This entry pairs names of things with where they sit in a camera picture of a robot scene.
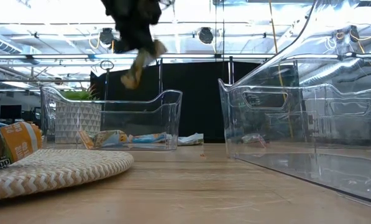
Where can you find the black ceiling spotlight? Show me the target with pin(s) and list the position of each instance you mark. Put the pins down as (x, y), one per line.
(106, 35)
(206, 35)

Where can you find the green plant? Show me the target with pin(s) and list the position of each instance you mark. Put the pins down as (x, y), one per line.
(79, 94)

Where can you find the black backdrop panel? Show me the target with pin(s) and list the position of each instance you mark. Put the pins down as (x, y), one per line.
(200, 102)

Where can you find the small clear plastic bin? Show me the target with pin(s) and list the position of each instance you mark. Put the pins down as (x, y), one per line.
(160, 124)

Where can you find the white patterned planter pot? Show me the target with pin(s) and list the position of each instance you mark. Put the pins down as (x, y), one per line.
(78, 121)

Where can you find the white crumpled wrapper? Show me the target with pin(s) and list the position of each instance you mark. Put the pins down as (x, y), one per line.
(190, 139)

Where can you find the black computer monitor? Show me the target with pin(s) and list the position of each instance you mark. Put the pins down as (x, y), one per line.
(10, 112)

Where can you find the woven beige round placemat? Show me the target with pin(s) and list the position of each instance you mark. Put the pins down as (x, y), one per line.
(57, 169)

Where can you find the large clear plastic bin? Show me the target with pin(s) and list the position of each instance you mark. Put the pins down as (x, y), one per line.
(312, 130)

